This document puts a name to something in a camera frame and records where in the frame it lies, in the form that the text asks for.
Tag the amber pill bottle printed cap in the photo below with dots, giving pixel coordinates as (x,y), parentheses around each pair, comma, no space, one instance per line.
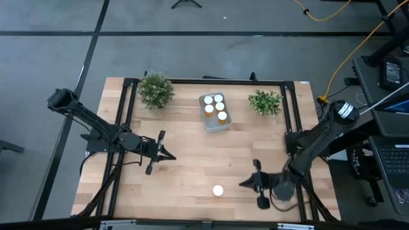
(218,190)

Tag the black office chair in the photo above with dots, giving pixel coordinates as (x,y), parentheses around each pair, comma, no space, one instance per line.
(359,164)

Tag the silver aluminium bar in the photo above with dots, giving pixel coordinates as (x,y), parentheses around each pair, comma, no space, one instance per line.
(295,226)
(118,225)

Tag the pale grey plastic basket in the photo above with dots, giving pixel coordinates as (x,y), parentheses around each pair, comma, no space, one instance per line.
(212,127)

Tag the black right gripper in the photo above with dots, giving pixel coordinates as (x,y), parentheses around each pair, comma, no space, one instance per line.
(266,182)

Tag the black stand foot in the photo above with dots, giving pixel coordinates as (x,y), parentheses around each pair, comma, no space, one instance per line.
(9,147)

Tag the black desk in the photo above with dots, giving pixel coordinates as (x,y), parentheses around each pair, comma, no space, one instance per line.
(370,96)

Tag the bushy potted plant black pot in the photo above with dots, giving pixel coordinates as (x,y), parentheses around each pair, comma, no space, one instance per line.
(155,90)

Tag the black aluminium table frame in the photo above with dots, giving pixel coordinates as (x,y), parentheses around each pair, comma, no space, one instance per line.
(223,82)

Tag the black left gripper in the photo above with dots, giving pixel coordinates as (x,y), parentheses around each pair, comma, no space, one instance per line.
(153,150)

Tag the amber pill bottle white cap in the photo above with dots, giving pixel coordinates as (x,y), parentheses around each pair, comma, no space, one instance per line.
(208,99)
(209,109)
(218,98)
(222,115)
(220,106)

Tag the broad-leaf potted plant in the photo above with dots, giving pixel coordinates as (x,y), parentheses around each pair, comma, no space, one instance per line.
(265,103)

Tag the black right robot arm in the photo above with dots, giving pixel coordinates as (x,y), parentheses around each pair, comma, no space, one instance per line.
(319,140)

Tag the black laptop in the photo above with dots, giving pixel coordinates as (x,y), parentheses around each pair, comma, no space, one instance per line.
(394,159)

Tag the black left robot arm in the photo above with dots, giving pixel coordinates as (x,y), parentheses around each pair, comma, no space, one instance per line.
(96,119)

